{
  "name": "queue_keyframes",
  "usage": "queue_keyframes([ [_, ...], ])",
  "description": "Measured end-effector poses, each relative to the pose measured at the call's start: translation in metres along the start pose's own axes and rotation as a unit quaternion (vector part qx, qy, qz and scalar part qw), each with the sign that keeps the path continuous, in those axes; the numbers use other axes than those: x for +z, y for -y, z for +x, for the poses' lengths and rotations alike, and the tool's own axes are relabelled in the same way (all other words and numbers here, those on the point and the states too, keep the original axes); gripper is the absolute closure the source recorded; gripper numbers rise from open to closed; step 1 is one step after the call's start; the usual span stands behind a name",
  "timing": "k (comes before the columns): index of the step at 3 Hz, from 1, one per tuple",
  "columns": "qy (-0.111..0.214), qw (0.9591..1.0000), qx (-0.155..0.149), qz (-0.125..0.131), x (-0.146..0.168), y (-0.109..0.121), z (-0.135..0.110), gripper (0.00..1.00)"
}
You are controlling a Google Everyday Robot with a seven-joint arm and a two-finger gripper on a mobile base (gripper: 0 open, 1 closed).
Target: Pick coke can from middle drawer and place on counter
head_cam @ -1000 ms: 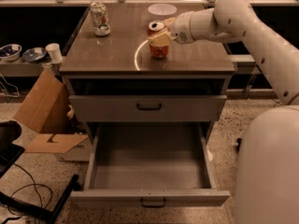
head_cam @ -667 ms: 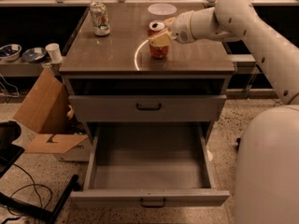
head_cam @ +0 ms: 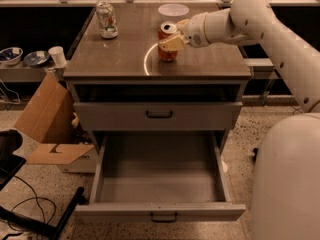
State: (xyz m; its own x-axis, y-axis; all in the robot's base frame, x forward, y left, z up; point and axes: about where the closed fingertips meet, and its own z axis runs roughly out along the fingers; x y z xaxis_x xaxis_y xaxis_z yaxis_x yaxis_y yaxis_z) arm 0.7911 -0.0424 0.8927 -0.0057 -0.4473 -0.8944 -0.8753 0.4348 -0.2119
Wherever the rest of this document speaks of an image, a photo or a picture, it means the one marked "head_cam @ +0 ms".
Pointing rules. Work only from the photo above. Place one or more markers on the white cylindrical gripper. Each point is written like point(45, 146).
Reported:
point(194, 30)

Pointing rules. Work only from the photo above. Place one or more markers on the red coke can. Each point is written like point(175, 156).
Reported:
point(165, 30)

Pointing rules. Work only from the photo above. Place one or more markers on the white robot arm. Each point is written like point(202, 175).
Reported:
point(286, 184)

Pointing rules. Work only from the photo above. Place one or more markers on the grey drawer cabinet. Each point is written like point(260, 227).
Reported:
point(127, 69)

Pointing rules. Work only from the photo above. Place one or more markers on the white green soda can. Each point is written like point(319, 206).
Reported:
point(106, 20)

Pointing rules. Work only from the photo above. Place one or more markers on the closed top drawer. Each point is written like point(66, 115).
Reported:
point(108, 116)

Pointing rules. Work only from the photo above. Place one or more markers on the open middle drawer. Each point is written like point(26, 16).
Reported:
point(160, 177)

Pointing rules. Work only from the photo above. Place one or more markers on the white ceramic bowl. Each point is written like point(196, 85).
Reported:
point(173, 12)

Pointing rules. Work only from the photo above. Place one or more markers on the grey side shelf right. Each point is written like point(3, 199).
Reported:
point(261, 68)

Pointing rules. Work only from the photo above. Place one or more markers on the grey side shelf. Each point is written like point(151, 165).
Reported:
point(261, 68)
point(22, 73)

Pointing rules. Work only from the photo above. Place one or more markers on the white paper cup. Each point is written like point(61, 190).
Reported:
point(57, 54)

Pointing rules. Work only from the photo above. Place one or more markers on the blue patterned bowl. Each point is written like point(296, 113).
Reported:
point(36, 59)

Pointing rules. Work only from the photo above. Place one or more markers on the brown cardboard box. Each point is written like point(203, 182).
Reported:
point(49, 118)

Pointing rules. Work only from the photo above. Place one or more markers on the grey side shelf left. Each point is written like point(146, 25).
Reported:
point(22, 73)

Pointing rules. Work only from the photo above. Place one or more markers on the black chair base left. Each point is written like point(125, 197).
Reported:
point(44, 188)

